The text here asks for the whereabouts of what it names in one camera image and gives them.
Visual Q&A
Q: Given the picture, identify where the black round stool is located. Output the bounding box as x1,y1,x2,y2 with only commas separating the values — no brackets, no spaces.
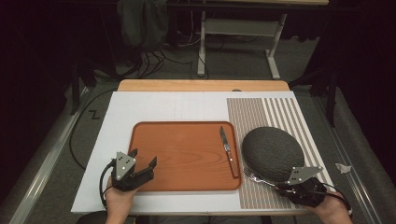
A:
76,210,108,224

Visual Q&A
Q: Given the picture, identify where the person's right hand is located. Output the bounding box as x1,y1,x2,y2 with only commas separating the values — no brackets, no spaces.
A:
306,189,354,224

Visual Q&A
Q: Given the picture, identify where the tangle of black floor cables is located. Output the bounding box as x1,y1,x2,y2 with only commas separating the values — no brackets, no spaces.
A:
124,49,194,78

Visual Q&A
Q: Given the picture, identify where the wooden-handled table knife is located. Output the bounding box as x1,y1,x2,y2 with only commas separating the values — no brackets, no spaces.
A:
219,125,241,179

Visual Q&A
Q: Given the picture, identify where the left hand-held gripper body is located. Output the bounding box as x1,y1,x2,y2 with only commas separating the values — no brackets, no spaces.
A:
110,150,156,192

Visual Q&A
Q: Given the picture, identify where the aluminium floor rail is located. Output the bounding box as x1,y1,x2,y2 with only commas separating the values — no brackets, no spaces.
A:
312,96,387,224
8,87,90,224

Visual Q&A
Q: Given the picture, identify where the white metal desk frame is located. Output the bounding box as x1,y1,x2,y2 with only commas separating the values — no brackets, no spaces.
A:
196,11,288,80

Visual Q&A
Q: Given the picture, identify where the long black floor cable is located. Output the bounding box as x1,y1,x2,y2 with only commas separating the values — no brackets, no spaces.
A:
68,88,118,171

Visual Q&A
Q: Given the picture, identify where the dark hanging cloth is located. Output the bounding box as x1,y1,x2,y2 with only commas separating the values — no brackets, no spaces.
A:
117,0,170,53

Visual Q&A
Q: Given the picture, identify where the person's left hand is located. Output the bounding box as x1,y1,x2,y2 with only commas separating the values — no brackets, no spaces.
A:
104,175,138,216

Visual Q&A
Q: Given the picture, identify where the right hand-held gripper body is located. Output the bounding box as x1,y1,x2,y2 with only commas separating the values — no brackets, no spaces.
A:
275,165,329,209

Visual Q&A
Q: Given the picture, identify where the hand-held gripper black cable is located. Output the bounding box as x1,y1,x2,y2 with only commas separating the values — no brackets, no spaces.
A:
98,158,118,209
321,181,354,217

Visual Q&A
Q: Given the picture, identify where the right hand-held gripper black cable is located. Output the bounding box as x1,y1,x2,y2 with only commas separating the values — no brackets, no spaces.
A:
321,181,354,217

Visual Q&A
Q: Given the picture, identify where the crumpled white paper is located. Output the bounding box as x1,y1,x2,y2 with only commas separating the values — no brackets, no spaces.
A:
334,162,353,175

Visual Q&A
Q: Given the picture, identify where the silver fork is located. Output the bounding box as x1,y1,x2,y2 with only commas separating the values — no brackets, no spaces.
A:
242,167,283,189

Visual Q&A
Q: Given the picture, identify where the grey striped placemat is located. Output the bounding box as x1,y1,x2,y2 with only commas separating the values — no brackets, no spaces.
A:
226,97,335,210

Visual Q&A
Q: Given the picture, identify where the brown wooden tray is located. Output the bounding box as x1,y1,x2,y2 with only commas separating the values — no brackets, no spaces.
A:
128,120,243,192

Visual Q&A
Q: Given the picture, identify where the thin white cable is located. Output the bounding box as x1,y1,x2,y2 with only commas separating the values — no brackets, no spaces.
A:
177,18,202,49

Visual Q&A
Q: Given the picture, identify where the black textured slate plate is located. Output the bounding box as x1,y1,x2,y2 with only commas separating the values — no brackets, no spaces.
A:
241,126,306,183

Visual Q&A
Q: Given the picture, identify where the black metal stand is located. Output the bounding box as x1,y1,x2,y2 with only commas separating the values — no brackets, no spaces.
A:
69,59,97,116
289,62,339,128

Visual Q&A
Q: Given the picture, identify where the left hand-held gripper black cable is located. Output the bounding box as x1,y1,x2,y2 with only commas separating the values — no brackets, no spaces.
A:
98,158,118,209

